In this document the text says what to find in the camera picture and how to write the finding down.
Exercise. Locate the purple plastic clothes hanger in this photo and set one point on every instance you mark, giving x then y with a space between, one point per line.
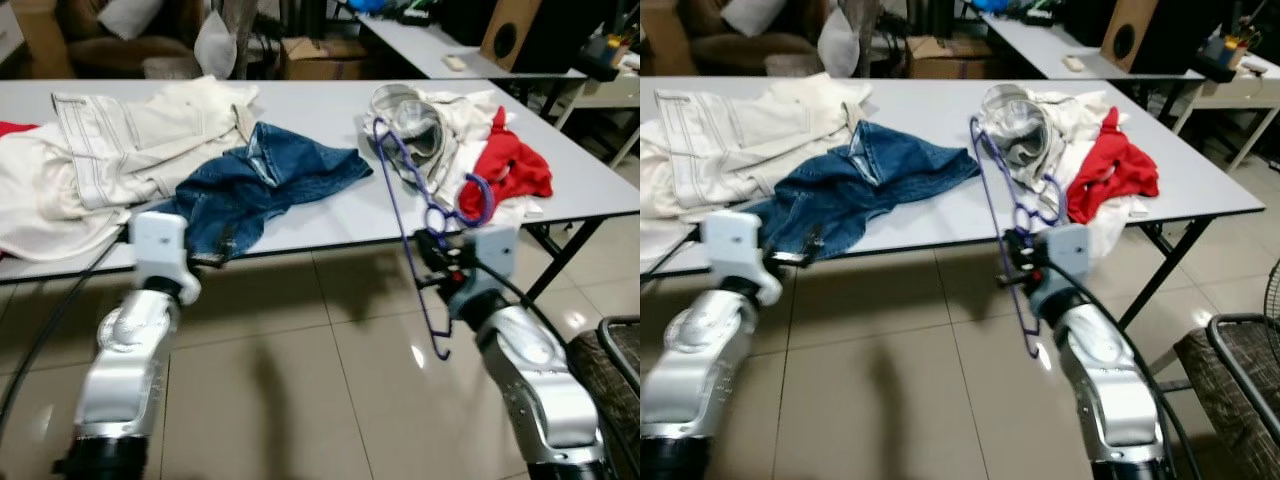
1058 190
490 200

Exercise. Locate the blue denim shorts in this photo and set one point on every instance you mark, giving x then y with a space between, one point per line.
870 170
270 170

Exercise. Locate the cream white garment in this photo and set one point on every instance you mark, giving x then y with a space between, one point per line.
140 130
740 130

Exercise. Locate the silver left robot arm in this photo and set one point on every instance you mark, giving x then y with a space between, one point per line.
125 370
690 370

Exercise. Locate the red garment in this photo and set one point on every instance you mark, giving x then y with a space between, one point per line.
510 165
12 128
1115 170

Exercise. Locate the grey plaid garment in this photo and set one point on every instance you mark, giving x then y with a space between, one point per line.
410 125
1015 125

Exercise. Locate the white table black legs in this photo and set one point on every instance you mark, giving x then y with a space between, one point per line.
930 100
320 100

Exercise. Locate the white remote control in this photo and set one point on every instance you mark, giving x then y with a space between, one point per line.
455 63
1074 63

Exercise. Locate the brown wicker chair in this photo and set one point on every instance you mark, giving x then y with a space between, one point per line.
1230 390
605 390

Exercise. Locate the beige woven stool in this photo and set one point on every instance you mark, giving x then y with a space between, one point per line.
792 66
170 68

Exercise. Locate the taped cardboard box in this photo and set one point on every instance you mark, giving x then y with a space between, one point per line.
320 60
945 60

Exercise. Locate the white desk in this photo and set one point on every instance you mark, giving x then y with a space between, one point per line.
430 40
1050 40

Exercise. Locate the grey pillow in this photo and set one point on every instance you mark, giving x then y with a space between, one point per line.
752 15
130 15
215 50
838 45

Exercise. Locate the brown armchair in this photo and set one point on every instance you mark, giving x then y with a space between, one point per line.
750 50
130 55

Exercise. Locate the wooden front black speaker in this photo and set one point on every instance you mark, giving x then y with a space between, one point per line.
510 35
1130 35

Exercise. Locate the small white side table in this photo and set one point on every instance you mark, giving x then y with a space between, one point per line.
610 92
1240 92

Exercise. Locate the black fan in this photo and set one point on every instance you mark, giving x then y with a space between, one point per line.
1273 290

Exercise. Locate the black desk device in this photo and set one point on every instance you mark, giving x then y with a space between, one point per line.
1220 58
600 60

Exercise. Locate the plain brown cardboard box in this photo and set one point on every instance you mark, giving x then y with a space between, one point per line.
665 40
45 40

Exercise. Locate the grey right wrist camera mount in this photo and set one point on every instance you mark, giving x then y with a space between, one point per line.
1065 250
490 250

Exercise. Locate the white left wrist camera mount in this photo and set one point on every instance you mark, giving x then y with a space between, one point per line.
160 240
735 245

